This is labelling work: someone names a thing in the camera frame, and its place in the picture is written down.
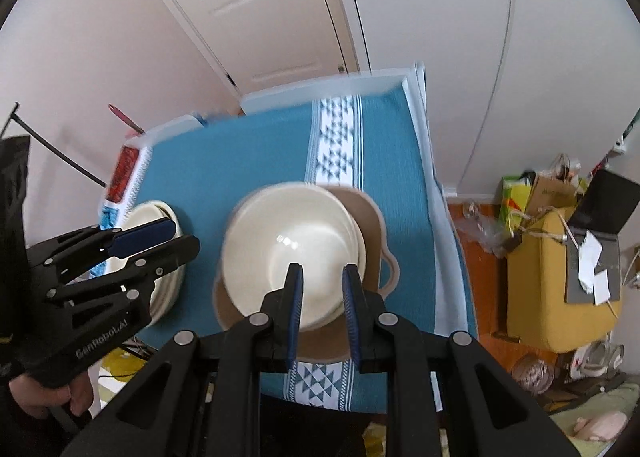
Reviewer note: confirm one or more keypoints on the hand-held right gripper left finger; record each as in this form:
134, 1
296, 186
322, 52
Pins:
295, 317

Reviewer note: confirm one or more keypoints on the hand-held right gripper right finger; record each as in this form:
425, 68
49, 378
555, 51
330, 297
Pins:
350, 317

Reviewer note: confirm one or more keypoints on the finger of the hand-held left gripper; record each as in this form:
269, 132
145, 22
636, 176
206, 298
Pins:
175, 254
145, 237

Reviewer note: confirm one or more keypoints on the large white plate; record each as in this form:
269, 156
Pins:
176, 287

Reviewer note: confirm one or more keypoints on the cream duck print bowl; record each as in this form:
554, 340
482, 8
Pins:
270, 227

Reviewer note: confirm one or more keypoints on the person's left hand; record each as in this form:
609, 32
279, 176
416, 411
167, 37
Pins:
82, 394

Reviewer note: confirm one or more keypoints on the yellow striped cloth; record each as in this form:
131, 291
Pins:
117, 362

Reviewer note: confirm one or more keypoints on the black metal rack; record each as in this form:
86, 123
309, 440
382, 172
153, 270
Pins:
60, 154

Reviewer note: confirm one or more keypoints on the blue patterned tablecloth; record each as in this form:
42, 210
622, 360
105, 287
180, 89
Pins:
240, 152

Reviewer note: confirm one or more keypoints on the clear plastic wrap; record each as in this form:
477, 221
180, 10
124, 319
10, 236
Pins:
482, 229

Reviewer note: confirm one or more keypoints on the glass jar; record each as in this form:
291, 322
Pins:
532, 371

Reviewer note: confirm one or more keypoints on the yellow stool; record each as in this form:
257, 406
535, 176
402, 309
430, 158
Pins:
540, 287

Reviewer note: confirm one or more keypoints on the green box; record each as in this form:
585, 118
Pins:
512, 197

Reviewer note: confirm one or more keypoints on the brown paper bag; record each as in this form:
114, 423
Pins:
547, 194

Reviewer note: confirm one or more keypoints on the white paper slips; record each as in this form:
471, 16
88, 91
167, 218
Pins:
592, 262

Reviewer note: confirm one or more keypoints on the white panel door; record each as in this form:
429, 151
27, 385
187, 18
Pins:
260, 12

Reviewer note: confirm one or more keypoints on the pink plush toy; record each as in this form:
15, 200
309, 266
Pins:
600, 427

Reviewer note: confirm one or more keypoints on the black flat panel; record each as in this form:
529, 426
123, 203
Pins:
605, 199

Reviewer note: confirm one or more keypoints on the white wardrobe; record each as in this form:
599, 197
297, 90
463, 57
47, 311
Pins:
450, 37

